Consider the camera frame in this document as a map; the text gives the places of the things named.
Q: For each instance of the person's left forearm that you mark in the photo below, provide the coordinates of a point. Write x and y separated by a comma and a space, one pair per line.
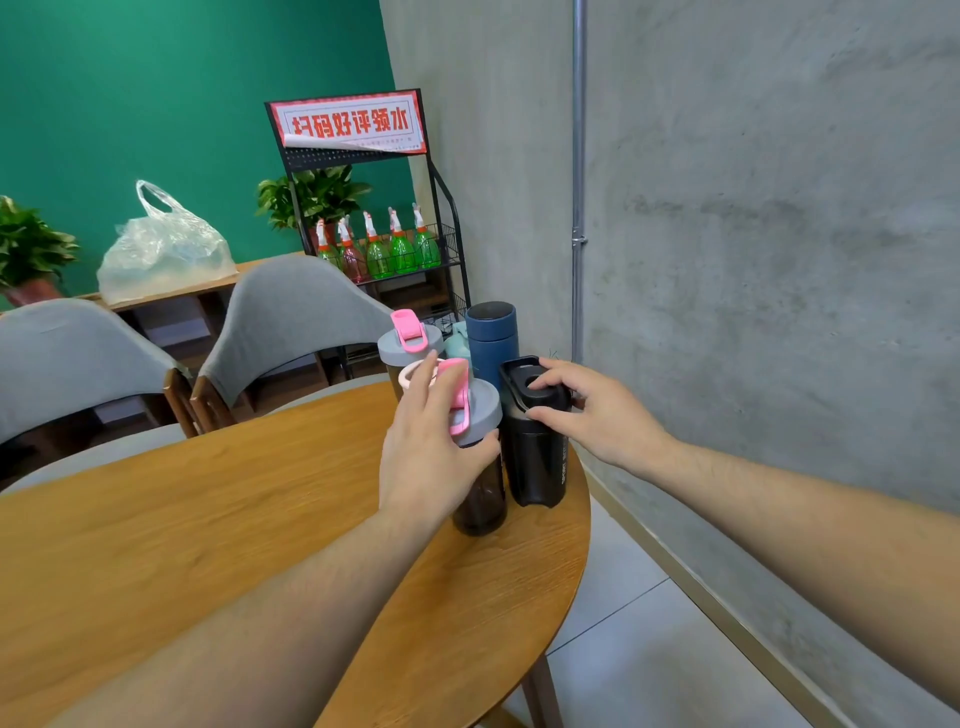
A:
300, 630

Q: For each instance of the person's right hand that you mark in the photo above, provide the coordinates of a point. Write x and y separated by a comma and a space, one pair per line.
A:
607, 420

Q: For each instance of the light teal bottle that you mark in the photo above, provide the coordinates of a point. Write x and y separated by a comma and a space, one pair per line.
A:
457, 345

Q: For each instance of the wooden shelf cabinet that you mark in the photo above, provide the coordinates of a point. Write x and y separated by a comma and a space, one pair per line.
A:
187, 289

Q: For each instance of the black metal display rack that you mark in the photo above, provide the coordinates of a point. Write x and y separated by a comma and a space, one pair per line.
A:
442, 202

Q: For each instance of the person's right thumb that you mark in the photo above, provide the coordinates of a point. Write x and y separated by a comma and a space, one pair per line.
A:
551, 418

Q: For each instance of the potted green plant red pot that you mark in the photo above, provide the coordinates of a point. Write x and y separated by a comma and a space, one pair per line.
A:
26, 247

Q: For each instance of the person's left thumb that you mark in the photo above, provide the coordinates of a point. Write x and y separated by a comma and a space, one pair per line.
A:
480, 461

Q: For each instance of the clear plastic bag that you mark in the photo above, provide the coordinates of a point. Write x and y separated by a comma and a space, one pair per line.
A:
165, 255

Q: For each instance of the grey upholstered wooden chair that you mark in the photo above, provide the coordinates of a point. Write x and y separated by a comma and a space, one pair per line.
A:
292, 315
67, 360

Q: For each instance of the dark blue thermos bottle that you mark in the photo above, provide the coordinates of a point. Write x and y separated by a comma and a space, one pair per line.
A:
491, 337

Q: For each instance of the person's left middle finger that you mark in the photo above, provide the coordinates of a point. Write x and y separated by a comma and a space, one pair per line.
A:
427, 375

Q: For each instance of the red and white sign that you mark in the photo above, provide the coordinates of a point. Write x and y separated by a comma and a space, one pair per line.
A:
349, 120

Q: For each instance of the amber bottle grey pink lid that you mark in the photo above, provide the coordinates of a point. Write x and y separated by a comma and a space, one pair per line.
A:
394, 349

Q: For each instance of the pink spray bottle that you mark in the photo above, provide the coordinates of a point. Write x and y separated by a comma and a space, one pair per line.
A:
351, 259

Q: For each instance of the black sports bottle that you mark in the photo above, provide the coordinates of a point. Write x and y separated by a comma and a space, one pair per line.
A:
534, 465

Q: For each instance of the grey metal wall pipe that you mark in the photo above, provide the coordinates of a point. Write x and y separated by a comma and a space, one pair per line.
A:
578, 150

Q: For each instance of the dark bottle grey pink lid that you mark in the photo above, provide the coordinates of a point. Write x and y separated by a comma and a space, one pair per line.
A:
481, 502

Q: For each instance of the green spray bottle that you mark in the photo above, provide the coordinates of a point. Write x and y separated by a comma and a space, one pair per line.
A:
427, 247
403, 251
379, 255
327, 251

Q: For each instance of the person's left hand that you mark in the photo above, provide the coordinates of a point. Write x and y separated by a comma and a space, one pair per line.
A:
420, 457

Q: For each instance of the wooden table leg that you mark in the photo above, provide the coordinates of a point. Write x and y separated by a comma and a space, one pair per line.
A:
544, 697

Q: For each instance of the person's right forearm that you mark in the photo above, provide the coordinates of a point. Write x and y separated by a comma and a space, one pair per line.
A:
810, 547

